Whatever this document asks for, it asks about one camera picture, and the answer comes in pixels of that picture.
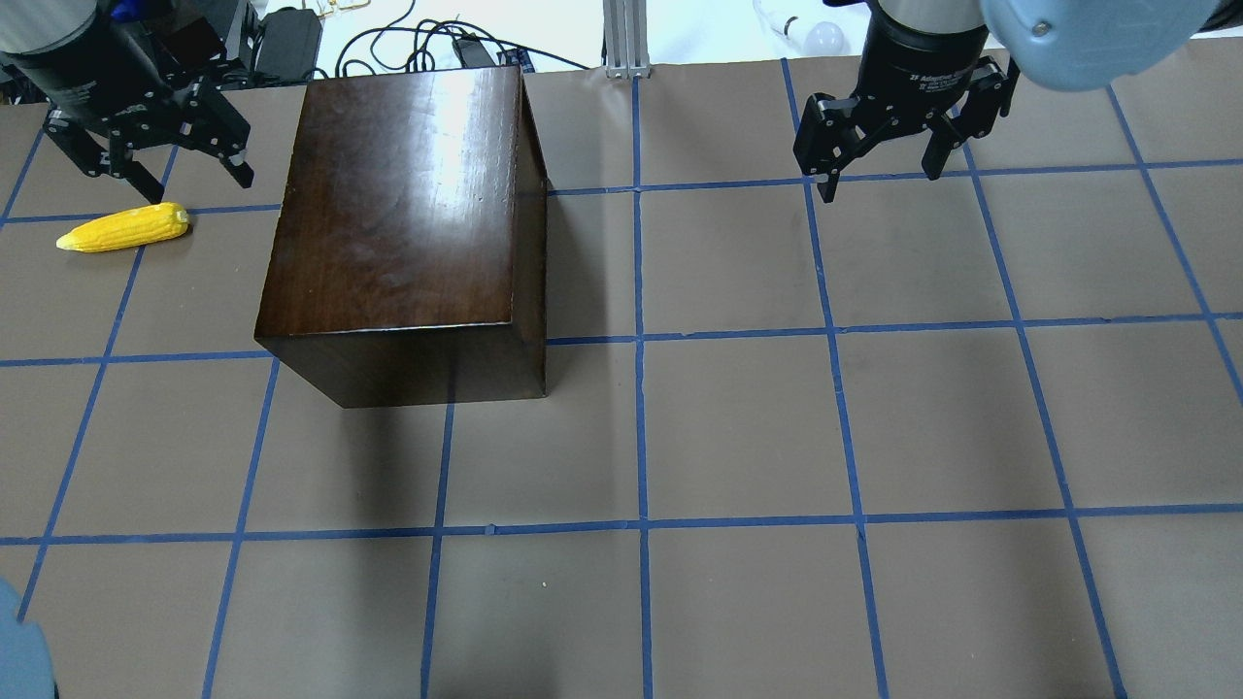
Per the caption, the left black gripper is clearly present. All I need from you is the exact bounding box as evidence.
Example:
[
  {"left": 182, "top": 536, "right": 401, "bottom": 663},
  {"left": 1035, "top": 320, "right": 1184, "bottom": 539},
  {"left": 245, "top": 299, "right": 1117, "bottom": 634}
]
[{"left": 5, "top": 25, "right": 254, "bottom": 205}]

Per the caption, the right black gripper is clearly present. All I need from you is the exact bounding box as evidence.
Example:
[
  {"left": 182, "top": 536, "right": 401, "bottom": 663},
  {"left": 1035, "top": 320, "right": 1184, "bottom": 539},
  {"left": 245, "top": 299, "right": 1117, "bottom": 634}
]
[{"left": 791, "top": 10, "right": 1021, "bottom": 204}]

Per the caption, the yellow corn cob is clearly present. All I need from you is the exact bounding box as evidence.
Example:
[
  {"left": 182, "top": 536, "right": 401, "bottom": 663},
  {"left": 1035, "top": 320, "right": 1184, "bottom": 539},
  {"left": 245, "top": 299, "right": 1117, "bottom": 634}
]
[{"left": 56, "top": 201, "right": 191, "bottom": 252}]

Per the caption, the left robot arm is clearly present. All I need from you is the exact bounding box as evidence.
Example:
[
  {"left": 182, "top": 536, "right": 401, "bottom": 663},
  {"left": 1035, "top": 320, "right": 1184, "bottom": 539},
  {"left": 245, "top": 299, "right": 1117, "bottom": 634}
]
[{"left": 1, "top": 1, "right": 254, "bottom": 204}]

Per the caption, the white light bulb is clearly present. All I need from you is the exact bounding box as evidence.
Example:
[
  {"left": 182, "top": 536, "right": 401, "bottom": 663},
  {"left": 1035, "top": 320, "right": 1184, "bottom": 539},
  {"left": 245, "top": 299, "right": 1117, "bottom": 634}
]
[{"left": 752, "top": 1, "right": 851, "bottom": 57}]

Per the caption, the black power adapter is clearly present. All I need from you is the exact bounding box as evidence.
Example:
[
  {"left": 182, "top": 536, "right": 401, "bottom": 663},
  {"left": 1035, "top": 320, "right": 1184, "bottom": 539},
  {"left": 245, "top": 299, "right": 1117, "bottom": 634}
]
[{"left": 252, "top": 7, "right": 322, "bottom": 87}]

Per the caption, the dark brown wooden cabinet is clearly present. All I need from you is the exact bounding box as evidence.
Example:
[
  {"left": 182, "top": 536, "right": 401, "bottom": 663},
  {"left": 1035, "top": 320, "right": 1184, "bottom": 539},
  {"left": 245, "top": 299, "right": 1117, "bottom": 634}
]
[{"left": 254, "top": 67, "right": 548, "bottom": 409}]

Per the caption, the black cable bundle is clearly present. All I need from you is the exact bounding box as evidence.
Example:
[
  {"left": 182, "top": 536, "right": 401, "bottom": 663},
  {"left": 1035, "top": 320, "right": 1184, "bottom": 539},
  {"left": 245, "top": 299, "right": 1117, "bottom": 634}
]
[{"left": 313, "top": 0, "right": 590, "bottom": 80}]

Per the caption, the aluminium frame post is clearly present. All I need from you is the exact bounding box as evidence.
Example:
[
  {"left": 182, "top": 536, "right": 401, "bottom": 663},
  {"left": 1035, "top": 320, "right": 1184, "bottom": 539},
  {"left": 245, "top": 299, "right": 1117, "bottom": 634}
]
[{"left": 602, "top": 0, "right": 653, "bottom": 80}]

